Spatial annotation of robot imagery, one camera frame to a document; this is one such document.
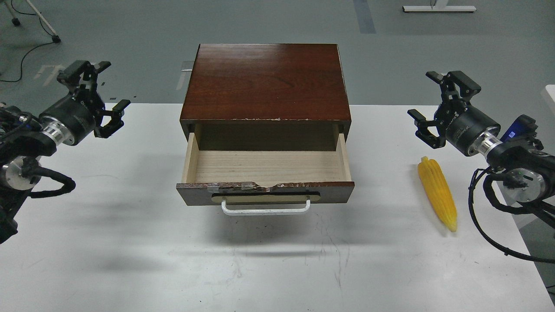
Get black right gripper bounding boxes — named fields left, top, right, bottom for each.
left=408, top=71, right=501, bottom=156

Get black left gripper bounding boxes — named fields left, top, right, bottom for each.
left=39, top=60, right=131, bottom=146

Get yellow corn cob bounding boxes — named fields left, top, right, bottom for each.
left=418, top=156, right=457, bottom=232

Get wooden drawer with white handle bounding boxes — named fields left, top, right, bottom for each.
left=176, top=133, right=355, bottom=216

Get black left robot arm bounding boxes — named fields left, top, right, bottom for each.
left=0, top=60, right=130, bottom=242

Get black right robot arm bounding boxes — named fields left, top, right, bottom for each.
left=408, top=71, right=554, bottom=264

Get white tripod legs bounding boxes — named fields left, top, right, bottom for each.
left=1, top=0, right=61, bottom=44

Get white stand base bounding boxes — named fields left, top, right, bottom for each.
left=402, top=0, right=477, bottom=13

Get dark wooden cabinet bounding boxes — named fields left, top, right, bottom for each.
left=179, top=43, right=352, bottom=137

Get black floor cable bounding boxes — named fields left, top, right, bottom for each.
left=0, top=0, right=53, bottom=83

